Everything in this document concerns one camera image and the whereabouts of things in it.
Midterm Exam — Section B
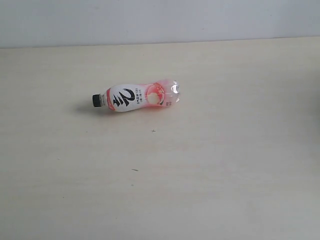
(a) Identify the pink peach soda bottle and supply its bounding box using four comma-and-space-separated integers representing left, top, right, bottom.
92, 79, 180, 113

